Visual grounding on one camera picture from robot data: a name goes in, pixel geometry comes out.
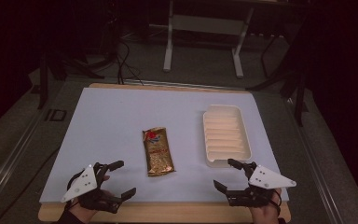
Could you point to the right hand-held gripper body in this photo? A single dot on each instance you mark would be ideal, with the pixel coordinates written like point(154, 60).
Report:
point(268, 180)

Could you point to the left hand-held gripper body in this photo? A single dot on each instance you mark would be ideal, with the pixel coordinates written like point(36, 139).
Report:
point(84, 183)

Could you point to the white ribbed plastic tray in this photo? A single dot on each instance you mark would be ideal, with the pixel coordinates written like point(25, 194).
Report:
point(227, 137)

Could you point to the gold foil snack packet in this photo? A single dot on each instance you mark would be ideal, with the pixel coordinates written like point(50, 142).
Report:
point(158, 152)

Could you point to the person's left hand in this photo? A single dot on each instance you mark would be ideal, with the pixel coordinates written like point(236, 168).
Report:
point(82, 213)

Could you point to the person's right hand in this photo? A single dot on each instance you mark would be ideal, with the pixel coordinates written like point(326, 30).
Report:
point(267, 214)

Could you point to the pale blue table mat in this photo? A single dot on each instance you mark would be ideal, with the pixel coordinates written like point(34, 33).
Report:
point(112, 130)

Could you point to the wooden table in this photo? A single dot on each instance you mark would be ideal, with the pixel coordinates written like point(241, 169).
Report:
point(167, 213)

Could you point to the black floor socket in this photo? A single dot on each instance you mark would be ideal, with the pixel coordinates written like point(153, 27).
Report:
point(56, 115)

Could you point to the black metal stand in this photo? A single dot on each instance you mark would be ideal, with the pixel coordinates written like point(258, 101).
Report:
point(43, 81)
point(300, 93)

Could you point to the white metal stand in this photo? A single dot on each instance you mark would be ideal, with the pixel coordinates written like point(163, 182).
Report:
point(205, 25)

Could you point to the metal floor rail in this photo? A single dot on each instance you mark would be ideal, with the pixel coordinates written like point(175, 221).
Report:
point(320, 161)
point(9, 165)

